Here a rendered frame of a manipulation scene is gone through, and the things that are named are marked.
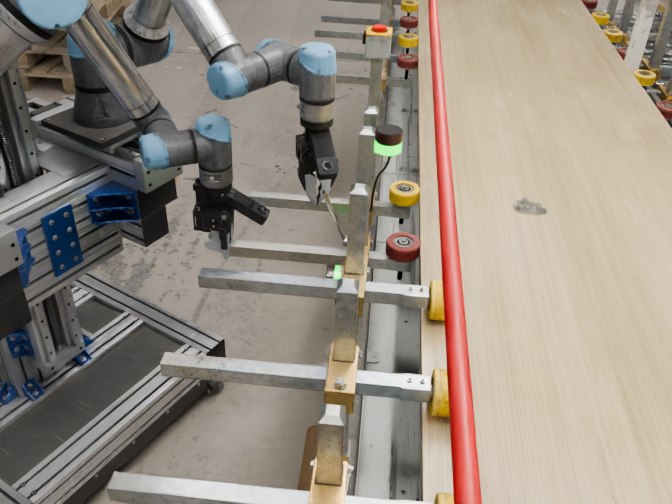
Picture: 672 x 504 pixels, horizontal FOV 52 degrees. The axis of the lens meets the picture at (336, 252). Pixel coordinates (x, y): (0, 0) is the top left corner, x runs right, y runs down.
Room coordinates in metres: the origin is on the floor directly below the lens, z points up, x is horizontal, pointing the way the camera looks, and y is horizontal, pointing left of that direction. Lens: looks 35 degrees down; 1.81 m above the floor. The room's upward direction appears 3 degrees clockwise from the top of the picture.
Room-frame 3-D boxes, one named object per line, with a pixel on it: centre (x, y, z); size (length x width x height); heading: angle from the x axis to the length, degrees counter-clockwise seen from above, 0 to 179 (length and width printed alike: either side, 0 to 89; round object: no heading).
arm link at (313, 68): (1.37, 0.06, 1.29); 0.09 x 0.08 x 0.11; 51
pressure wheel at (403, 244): (1.33, -0.16, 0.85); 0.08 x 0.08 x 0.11
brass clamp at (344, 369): (0.85, -0.02, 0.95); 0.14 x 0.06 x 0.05; 176
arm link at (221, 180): (1.36, 0.28, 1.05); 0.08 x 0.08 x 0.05
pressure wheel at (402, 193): (1.58, -0.17, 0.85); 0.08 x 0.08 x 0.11
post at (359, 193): (1.13, -0.04, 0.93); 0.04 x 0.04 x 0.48; 86
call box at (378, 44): (1.88, -0.09, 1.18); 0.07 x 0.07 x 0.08; 86
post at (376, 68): (1.89, -0.09, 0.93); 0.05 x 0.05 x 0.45; 86
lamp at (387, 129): (1.37, -0.10, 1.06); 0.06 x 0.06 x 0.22; 86
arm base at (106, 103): (1.65, 0.62, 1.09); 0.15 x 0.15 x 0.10
